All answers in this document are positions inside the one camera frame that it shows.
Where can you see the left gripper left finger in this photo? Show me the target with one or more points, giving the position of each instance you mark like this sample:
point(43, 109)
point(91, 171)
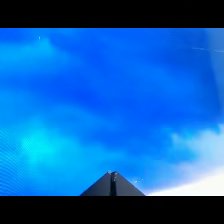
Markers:
point(101, 188)

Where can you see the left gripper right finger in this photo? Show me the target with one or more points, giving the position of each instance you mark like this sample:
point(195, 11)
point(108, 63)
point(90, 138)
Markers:
point(124, 188)

